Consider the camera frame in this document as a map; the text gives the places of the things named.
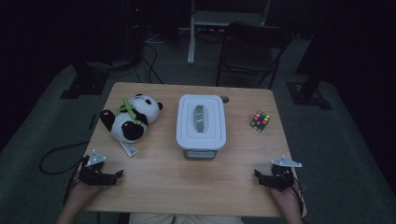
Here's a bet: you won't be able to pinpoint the black floor cable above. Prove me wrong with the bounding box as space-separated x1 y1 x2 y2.
39 141 92 175

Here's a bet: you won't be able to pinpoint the white metal desk frame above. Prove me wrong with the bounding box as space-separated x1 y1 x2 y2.
187 0 272 65

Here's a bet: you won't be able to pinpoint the person's right hand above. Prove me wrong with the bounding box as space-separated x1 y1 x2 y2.
270 185 302 216

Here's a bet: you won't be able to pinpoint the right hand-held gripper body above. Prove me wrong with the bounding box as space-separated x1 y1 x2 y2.
261 156 303 192

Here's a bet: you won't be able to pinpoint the panda plush toy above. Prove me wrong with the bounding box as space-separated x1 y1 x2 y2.
99 93 164 158

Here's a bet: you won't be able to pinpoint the black stand base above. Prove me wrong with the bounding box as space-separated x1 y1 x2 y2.
60 62 110 100
286 36 333 110

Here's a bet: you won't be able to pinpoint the right hand-held gripper cable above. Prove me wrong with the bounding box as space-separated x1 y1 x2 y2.
290 176 307 217

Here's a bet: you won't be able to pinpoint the black cable bundle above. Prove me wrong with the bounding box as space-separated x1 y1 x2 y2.
136 40 164 85

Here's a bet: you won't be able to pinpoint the left hand-held gripper cable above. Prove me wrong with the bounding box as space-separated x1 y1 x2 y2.
64 155 90 206

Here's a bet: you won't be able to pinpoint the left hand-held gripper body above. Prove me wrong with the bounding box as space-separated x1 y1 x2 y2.
78 149 113 187

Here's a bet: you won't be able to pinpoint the black computer tower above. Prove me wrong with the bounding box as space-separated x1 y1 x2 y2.
125 0 146 60

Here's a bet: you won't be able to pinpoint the person's left hand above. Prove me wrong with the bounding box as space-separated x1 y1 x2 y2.
66 181 106 210

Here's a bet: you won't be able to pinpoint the colourful puzzle cube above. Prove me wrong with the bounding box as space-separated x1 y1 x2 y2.
249 110 271 133

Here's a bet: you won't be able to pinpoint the black folding chair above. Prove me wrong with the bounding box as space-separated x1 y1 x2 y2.
216 21 293 91

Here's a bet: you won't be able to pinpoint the clear storage box grey handles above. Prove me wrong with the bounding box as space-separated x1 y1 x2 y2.
182 148 219 161

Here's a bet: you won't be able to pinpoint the white storage box lid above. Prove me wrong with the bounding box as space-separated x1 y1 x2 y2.
176 93 228 151

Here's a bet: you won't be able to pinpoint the hand-held gripper cable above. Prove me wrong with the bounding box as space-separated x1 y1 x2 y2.
64 155 90 206
290 176 307 217

